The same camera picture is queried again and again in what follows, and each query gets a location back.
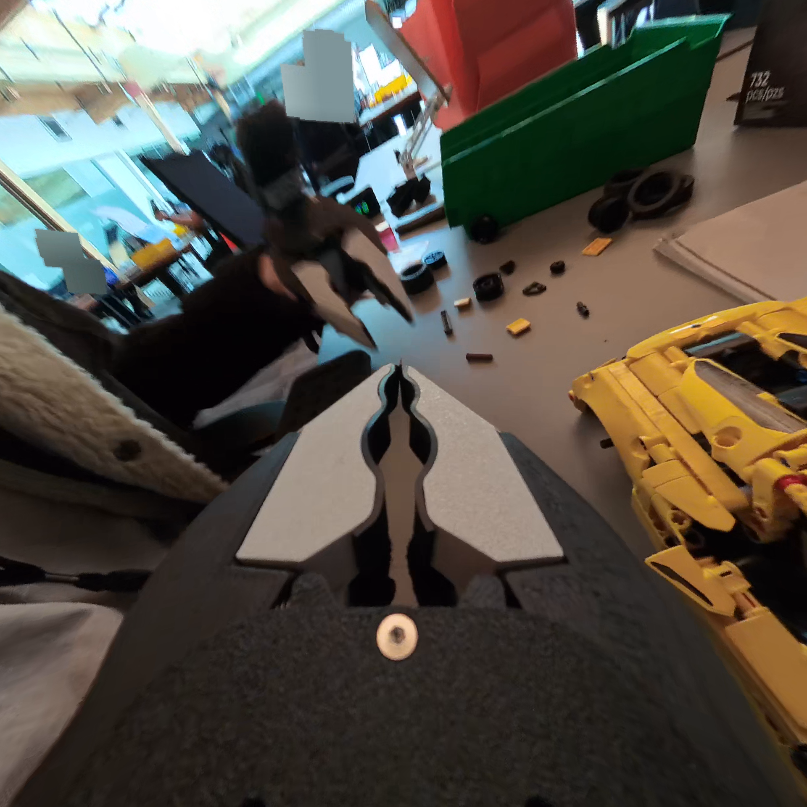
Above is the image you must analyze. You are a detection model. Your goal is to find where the person's left hand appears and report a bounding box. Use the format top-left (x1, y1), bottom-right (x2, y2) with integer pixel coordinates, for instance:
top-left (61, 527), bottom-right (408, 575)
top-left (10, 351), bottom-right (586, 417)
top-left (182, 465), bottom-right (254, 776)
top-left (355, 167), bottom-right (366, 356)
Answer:
top-left (258, 252), bottom-right (301, 299)

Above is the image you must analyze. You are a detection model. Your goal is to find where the green wheeled toy dumpster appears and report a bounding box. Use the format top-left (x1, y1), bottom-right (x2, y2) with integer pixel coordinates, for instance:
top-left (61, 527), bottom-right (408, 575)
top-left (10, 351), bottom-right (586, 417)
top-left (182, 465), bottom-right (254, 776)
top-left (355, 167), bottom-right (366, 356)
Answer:
top-left (440, 14), bottom-right (732, 245)

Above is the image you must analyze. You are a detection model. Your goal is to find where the yellow brick toy car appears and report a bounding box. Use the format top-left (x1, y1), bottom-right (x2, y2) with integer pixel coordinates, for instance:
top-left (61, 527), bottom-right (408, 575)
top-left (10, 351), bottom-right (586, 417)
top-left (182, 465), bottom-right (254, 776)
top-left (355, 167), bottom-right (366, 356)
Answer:
top-left (569, 301), bottom-right (807, 767)

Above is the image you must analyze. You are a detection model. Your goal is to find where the person's left forearm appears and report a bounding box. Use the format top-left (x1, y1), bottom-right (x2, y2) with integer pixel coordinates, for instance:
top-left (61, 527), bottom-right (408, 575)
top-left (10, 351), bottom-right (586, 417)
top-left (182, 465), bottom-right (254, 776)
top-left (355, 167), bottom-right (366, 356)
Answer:
top-left (120, 249), bottom-right (324, 430)

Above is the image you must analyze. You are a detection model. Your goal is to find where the pale wooden tilted stand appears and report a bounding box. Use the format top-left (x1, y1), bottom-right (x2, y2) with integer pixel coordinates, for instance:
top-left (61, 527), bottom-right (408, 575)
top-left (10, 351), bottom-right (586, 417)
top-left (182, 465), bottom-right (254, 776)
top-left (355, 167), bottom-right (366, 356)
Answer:
top-left (364, 0), bottom-right (452, 179)

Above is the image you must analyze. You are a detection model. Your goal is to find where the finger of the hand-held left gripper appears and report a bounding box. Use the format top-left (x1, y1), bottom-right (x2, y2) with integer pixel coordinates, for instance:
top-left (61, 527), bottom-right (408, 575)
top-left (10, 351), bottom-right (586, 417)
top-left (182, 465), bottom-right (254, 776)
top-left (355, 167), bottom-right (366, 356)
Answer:
top-left (291, 255), bottom-right (379, 351)
top-left (342, 227), bottom-right (415, 324)

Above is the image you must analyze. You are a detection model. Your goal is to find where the grey desk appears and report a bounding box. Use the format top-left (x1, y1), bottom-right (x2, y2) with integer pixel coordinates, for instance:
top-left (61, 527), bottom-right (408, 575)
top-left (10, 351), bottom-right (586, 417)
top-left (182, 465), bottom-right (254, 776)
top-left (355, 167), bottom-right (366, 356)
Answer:
top-left (318, 28), bottom-right (807, 568)

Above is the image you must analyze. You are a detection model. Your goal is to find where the large black toy tyre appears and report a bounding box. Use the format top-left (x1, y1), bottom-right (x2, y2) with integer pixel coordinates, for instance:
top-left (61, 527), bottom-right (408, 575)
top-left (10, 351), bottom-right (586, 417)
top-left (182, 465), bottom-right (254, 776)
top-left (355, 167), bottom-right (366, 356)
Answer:
top-left (627, 171), bottom-right (695, 221)

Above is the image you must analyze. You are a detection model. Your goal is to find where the person's black fleece-lined jacket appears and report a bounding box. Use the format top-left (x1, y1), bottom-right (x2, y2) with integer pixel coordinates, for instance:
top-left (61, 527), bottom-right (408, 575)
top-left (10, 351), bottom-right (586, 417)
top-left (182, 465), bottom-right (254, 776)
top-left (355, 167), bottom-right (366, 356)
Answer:
top-left (0, 271), bottom-right (373, 807)

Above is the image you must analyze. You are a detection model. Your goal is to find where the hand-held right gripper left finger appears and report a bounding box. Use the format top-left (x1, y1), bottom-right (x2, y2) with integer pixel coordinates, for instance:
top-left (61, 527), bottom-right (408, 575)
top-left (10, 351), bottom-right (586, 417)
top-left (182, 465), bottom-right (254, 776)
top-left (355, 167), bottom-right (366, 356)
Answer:
top-left (235, 364), bottom-right (404, 595)

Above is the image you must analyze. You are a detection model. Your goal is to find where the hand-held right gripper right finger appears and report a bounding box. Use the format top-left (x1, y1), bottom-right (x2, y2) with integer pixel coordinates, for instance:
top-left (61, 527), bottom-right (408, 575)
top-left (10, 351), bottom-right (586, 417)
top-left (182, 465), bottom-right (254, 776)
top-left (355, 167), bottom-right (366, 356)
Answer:
top-left (403, 366), bottom-right (565, 598)

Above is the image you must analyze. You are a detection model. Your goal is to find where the toy car box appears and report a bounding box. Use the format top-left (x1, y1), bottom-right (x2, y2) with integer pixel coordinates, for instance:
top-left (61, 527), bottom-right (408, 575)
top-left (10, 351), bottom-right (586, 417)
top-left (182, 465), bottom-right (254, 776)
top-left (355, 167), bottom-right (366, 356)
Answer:
top-left (734, 0), bottom-right (807, 127)

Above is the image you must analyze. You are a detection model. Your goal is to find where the black slanted panel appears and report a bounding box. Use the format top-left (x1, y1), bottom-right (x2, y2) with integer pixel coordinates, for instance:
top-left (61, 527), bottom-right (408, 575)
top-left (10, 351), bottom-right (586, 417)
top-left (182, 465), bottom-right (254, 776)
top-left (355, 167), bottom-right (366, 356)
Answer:
top-left (139, 151), bottom-right (267, 251)

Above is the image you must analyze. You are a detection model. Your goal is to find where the open instruction booklet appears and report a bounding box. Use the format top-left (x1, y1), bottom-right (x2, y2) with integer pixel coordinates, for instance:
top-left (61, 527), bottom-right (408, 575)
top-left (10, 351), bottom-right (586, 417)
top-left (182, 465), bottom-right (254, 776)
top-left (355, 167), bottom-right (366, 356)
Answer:
top-left (654, 183), bottom-right (807, 305)

